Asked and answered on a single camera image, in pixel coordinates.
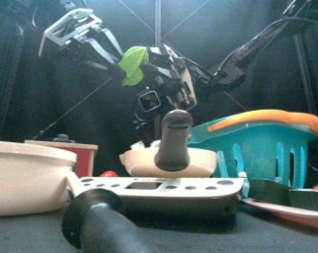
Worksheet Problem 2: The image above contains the green cloth piece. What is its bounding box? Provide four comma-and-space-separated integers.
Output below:
117, 45, 150, 88

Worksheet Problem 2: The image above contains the cream mortar with black pestle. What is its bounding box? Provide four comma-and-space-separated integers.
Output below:
118, 109, 220, 179

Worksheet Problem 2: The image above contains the red toy tomato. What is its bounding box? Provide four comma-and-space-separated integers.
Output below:
98, 170, 120, 179

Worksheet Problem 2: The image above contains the wooden toy stove box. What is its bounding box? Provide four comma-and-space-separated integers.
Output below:
23, 132, 99, 179

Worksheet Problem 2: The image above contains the white toy induction cooker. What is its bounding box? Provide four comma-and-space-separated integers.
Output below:
73, 175, 246, 225

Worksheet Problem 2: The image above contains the toy sushi roll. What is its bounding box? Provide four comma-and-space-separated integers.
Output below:
288, 188, 318, 212
248, 178, 293, 208

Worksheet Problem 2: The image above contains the pink serving tray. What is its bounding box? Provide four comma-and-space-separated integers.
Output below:
241, 197, 318, 231

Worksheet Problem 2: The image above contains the grey vertical frame bar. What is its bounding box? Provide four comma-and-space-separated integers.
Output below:
154, 0, 161, 47

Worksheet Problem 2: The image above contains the thin white cross cord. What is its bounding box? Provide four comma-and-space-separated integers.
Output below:
33, 0, 212, 140
117, 0, 248, 112

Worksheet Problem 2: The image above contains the teal basket with orange handle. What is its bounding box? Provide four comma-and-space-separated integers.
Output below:
186, 109, 318, 191

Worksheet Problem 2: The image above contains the dark metal frame post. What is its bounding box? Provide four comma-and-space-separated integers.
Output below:
291, 31, 318, 115

